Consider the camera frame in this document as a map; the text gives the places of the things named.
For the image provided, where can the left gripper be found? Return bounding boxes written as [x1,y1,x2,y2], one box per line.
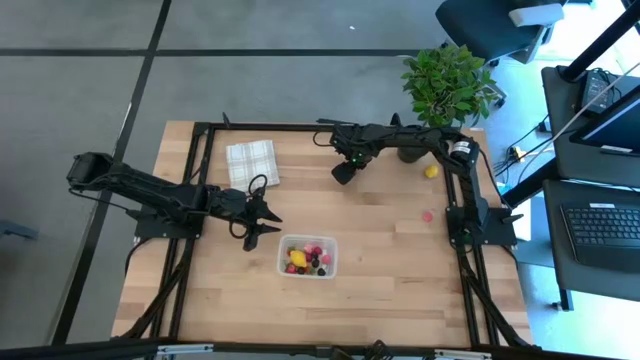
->
[205,183,283,239]

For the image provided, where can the clear plastic tupperware container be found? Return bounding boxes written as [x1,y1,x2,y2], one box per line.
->
[275,233,340,281]

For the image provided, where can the white checked cloth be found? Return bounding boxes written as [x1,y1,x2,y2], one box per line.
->
[225,139,282,194]

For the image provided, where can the green plant in black pot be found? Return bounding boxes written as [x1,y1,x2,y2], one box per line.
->
[397,43,501,165]

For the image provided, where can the black mesh office chair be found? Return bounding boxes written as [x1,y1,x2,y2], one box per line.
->
[433,0,569,66]

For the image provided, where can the black office desk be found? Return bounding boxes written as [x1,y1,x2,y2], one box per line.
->
[541,64,640,184]
[542,178,640,304]

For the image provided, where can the black power adapter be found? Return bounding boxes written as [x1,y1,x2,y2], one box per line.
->
[580,68,624,115]

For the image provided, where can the grey furniture foot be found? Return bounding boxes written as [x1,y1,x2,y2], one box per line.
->
[0,217,39,242]

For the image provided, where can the desk computer monitor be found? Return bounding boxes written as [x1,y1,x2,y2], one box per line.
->
[569,83,640,158]

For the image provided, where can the black computer keyboard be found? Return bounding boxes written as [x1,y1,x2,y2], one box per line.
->
[559,201,640,275]

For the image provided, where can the black metal pole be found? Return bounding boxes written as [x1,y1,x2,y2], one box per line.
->
[560,0,640,82]

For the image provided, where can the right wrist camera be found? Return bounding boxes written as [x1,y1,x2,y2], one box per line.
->
[330,159,359,187]

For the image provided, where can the black right camera cable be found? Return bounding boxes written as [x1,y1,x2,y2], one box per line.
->
[312,129,337,150]

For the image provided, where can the black camera cable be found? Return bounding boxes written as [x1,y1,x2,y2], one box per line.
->
[312,129,337,150]
[226,172,268,241]

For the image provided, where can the black left camera cable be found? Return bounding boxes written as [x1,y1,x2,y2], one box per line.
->
[226,172,268,241]

